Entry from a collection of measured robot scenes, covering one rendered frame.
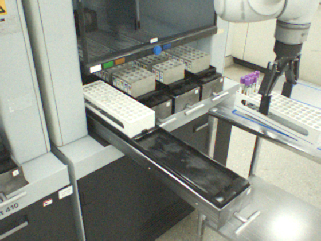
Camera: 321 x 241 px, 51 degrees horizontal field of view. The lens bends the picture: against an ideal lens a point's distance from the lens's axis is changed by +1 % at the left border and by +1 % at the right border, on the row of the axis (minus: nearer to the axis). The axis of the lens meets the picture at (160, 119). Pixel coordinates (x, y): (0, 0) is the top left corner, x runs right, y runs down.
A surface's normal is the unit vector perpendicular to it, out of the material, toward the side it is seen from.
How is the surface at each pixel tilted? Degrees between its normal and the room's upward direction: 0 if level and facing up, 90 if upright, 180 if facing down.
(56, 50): 90
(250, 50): 90
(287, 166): 0
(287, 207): 0
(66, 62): 90
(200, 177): 0
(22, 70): 90
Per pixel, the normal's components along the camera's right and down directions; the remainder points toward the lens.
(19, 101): 0.68, 0.40
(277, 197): 0.02, -0.85
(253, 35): -0.74, 0.35
